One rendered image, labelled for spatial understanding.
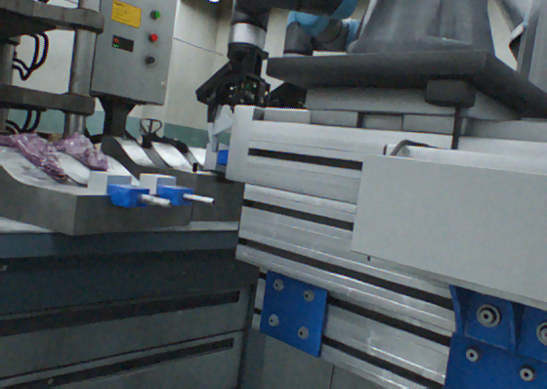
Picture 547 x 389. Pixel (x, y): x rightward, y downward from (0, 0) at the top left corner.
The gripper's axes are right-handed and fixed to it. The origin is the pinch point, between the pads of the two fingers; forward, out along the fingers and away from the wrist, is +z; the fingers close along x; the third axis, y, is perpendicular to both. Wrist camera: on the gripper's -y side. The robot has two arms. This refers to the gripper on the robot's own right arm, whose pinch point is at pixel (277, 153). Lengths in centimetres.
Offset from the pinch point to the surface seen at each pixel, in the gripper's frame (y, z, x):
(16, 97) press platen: -67, -6, -41
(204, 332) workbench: 14.9, 37.0, -29.7
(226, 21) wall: -698, -252, 544
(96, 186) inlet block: 21, 9, -59
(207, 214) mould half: 14.3, 13.7, -32.3
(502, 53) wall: -180, -178, 595
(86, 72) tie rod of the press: -60, -16, -24
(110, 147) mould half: -18.3, 3.8, -36.0
